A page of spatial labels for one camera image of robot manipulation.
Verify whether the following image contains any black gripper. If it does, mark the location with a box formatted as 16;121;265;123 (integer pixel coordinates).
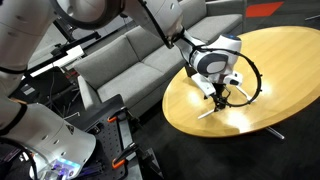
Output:
211;81;234;113

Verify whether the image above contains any black clamp orange handle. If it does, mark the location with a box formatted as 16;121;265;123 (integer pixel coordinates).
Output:
107;106;135;151
111;142;158;171

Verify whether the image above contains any oval wooden table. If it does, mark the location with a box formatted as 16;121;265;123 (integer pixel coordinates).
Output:
161;25;320;140

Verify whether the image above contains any white light bar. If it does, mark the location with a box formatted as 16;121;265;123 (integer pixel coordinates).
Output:
28;45;85;78

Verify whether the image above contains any black robot cart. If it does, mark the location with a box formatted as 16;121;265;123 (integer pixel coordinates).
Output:
66;94;164;180

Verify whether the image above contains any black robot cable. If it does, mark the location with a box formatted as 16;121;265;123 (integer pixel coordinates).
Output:
138;0;264;108

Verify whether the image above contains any white plastic fork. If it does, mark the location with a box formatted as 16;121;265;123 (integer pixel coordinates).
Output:
237;86;257;103
197;108;219;120

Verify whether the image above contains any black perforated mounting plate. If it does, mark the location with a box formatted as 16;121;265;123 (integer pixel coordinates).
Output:
88;119;134;180

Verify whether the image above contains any grey fabric sofa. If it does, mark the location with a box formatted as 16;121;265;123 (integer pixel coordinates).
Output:
73;0;246;118

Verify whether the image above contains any black camera stand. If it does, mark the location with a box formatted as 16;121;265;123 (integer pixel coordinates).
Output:
49;19;102;58

